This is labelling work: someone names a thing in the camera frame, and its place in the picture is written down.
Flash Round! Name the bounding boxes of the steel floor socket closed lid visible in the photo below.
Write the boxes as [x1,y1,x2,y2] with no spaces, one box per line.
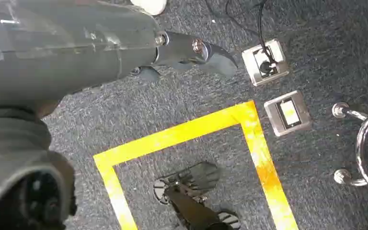
[263,90,313,138]

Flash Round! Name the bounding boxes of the thick black power cable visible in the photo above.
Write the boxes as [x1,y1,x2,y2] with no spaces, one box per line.
[255,0,280,76]

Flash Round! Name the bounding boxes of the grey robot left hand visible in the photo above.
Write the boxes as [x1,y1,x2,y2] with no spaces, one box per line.
[0,0,239,230]

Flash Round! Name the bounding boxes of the yellow floor tape outline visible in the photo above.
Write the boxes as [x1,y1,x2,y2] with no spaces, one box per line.
[92,100,299,230]

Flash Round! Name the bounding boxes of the white rounded object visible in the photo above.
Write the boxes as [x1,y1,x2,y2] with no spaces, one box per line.
[129,0,168,16]

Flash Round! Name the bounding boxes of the thin black cable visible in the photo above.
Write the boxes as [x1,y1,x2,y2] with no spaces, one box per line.
[204,0,262,37]

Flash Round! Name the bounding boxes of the steel floor socket with plug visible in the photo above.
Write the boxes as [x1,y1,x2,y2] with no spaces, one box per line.
[241,38,290,87]

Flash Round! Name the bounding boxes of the chrome chair base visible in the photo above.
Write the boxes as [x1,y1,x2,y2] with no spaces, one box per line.
[331,101,368,200]

